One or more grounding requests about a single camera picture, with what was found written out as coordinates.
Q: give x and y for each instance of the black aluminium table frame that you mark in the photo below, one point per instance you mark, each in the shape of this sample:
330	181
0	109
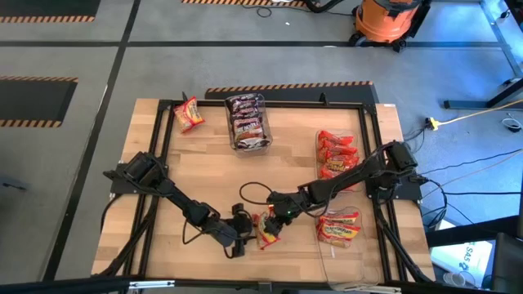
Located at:
261	104

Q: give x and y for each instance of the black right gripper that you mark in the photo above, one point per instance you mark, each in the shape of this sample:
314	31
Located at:
290	204

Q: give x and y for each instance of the clear plastic cups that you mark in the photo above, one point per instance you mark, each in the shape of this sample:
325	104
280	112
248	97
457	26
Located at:
453	278

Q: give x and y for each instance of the clear plastic bin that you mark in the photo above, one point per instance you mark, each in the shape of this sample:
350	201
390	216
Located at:
251	152
351	265

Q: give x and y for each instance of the orange shop vacuum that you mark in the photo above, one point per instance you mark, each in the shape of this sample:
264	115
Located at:
384	20

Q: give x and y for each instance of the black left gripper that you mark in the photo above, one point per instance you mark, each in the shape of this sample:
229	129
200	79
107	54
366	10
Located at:
237	230

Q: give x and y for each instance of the black hazard-striped floor mat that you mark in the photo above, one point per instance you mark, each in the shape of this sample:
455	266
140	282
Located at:
294	94
32	100
49	8
245	2

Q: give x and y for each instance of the black Fire Noodle pack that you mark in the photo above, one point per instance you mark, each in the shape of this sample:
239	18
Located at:
246	112
244	101
253	143
248	128

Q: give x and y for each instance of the red yellow beef ramen pack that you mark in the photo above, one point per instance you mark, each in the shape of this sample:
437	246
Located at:
341	218
339	232
263	241
189	115
333	243

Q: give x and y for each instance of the yellow power strip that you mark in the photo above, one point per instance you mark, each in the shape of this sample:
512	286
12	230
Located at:
432	123

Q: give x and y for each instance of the red snack packets pile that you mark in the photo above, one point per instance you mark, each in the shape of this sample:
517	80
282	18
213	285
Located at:
354	132

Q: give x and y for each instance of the orange Maruchan noodle pack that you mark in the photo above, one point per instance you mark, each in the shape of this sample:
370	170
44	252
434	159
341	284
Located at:
339	150
341	163
333	139
327	173

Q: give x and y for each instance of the black desk leg frame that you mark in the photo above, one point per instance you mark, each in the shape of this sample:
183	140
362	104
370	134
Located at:
466	105

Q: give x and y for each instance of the white printed paper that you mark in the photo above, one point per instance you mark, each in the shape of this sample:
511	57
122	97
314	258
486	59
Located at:
470	253

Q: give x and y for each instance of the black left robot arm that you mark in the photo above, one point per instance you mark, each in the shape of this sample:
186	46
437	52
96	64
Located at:
180	200

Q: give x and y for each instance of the black chair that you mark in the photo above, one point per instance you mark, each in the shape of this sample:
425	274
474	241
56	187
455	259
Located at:
508	261

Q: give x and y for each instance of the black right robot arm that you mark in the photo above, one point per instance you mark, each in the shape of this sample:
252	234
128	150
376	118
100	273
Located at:
351	175

